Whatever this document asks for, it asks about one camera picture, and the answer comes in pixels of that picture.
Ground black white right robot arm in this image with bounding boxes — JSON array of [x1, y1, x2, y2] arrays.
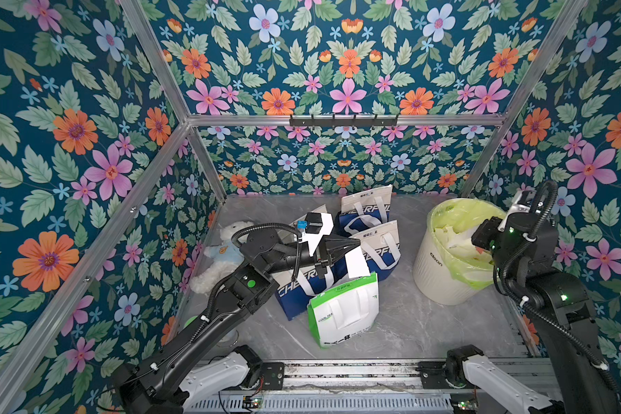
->
[[443, 180, 621, 413]]

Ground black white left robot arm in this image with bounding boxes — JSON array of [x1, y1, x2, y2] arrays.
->
[[111, 223, 361, 413]]

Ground black wall hook rail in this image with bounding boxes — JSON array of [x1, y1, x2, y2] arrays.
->
[[288, 114, 398, 129]]

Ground white teddy bear blue shirt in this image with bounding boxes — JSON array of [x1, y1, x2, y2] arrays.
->
[[190, 221, 254, 294]]

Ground front left blue white bag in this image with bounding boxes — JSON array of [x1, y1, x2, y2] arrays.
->
[[273, 266, 339, 321]]

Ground paper scraps in bin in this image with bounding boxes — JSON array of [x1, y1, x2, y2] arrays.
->
[[433, 211, 486, 260]]

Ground white receipt bag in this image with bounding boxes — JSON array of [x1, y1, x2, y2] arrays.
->
[[344, 247, 371, 279]]

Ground back right blue white bag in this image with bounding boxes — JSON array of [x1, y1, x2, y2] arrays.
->
[[338, 186, 393, 236]]

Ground white trash bin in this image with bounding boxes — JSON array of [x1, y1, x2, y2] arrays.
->
[[412, 224, 485, 305]]

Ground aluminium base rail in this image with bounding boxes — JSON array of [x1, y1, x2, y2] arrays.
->
[[180, 358, 565, 414]]

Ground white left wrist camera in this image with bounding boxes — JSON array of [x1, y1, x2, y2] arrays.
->
[[297, 212, 334, 255]]

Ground green white takeout bag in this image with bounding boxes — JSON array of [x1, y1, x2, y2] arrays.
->
[[307, 273, 380, 348]]

